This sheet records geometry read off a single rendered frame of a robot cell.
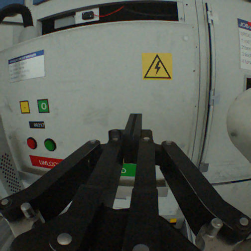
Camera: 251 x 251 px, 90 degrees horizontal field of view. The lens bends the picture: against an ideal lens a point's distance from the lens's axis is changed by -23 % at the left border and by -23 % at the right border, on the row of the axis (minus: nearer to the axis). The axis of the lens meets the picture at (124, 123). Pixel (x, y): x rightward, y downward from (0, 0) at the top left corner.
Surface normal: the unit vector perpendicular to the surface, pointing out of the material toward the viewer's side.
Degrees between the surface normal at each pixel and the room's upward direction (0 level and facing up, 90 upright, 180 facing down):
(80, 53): 90
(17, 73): 90
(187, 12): 90
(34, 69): 90
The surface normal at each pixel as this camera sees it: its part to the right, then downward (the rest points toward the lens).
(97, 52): -0.12, 0.33
